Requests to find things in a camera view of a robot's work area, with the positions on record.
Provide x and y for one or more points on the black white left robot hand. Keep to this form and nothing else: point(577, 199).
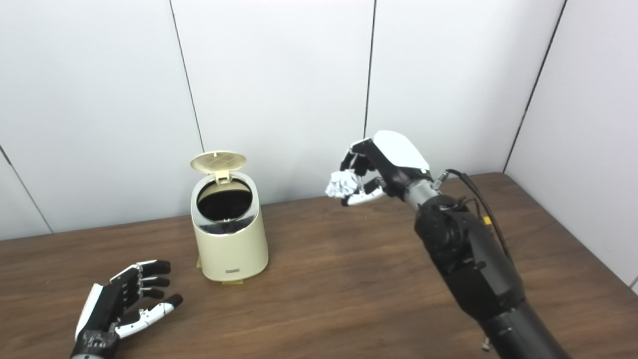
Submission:
point(104, 306)

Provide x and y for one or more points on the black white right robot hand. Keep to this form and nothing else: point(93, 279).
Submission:
point(396, 159)

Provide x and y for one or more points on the white paper ball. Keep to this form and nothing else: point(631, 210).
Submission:
point(343, 183)

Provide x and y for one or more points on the cream-colored bin body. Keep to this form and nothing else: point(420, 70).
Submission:
point(232, 249)

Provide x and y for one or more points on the cream round bin lid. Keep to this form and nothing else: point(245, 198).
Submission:
point(218, 161)

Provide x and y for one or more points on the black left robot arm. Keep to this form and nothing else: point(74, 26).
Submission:
point(89, 356)

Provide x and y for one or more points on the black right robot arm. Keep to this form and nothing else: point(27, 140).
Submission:
point(473, 259)

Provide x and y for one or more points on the yellow tape under bin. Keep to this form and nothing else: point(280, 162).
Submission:
point(232, 282)

